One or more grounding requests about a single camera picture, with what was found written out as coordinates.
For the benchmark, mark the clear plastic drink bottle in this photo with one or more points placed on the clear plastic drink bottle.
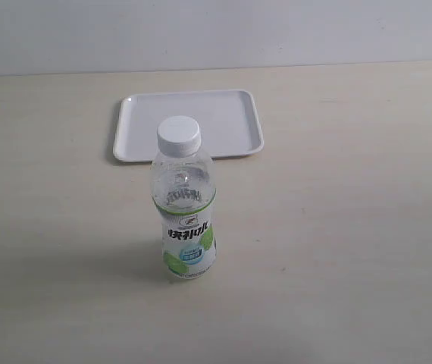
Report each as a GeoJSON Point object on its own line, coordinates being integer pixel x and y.
{"type": "Point", "coordinates": [183, 191]}

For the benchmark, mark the white plastic tray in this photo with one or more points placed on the white plastic tray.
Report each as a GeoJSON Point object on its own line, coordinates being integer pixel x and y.
{"type": "Point", "coordinates": [228, 120]}

